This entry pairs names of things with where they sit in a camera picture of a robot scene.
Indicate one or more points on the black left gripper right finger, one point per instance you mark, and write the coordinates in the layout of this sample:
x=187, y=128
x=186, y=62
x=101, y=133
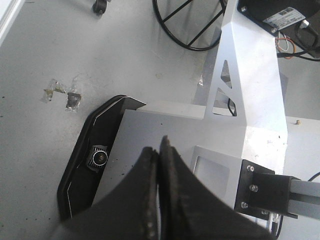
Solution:
x=189, y=211

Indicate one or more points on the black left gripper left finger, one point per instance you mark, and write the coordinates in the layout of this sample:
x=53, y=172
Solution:
x=128, y=212

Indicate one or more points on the round base sensor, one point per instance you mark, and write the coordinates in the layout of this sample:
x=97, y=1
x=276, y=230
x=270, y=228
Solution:
x=97, y=157

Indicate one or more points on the grey aluminium extrusion bar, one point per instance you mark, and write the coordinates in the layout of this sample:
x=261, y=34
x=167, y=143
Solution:
x=304, y=199

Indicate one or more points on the clear tape scraps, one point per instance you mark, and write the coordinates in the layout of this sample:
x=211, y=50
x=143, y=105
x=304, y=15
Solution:
x=72, y=92

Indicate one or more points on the black caster wheel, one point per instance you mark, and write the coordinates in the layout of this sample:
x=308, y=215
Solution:
x=99, y=7

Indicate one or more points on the black electronics box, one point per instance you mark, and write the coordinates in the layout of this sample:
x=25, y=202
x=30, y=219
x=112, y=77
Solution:
x=299, y=20

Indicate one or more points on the black mounting bracket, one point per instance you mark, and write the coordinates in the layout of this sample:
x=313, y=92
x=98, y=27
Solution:
x=261, y=192

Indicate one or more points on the black wire stool base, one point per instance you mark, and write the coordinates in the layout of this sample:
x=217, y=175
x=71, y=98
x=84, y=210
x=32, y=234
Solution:
x=194, y=25

